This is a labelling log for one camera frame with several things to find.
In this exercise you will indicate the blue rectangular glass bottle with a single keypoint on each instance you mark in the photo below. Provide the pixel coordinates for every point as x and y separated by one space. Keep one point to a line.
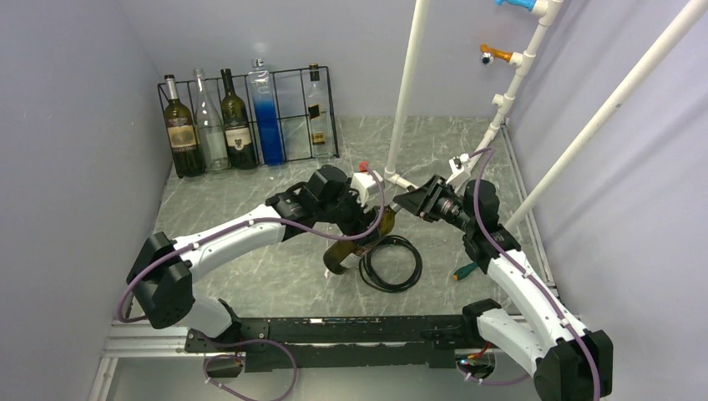
265 113

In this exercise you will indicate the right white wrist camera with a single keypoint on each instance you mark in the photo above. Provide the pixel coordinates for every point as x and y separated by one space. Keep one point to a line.
461 172

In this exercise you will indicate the black wire wine rack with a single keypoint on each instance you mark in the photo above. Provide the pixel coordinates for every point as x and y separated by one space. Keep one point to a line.
289 88

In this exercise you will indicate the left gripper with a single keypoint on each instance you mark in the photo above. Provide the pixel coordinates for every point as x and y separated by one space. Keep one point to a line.
356 226

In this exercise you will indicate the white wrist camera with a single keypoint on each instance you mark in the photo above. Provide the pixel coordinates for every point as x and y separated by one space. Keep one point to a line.
461 172
369 185

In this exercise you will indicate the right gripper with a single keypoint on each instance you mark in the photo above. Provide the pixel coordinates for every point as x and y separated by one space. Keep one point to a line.
423 200

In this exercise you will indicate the dark green wine bottle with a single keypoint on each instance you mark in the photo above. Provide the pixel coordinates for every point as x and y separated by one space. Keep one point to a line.
239 145

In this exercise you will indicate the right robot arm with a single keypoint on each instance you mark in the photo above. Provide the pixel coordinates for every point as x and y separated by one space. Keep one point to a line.
565 359

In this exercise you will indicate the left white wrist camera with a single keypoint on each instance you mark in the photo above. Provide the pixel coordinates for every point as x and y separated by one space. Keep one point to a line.
369 185

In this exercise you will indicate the aluminium rail frame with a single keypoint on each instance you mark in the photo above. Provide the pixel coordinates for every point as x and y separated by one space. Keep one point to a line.
140 340

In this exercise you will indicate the white PVC pipe frame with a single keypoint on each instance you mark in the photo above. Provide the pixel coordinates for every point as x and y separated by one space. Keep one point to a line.
547 12

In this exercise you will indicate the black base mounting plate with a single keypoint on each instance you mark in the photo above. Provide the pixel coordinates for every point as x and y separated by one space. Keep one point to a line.
435 341

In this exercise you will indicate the clear square liquor bottle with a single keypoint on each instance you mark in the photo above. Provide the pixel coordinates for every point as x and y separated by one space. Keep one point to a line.
319 116

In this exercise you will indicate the orange plastic peg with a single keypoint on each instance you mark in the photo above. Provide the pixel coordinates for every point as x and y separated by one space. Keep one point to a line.
489 54

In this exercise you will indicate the olive green wine bottle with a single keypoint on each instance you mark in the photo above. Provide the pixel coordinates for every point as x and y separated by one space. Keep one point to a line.
183 140

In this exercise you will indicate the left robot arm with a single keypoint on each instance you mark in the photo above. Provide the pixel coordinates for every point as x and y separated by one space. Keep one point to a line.
164 273

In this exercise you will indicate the brown-green wine bottle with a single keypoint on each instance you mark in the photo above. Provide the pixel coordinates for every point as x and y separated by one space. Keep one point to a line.
343 255

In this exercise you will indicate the clear round glass bottle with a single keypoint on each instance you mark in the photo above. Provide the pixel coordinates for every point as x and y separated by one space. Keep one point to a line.
210 127

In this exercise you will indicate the green handled screwdriver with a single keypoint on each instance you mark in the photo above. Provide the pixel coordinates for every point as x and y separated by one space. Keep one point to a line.
464 271

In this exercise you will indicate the blue plastic peg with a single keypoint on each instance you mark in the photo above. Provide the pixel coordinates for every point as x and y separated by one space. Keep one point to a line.
525 4

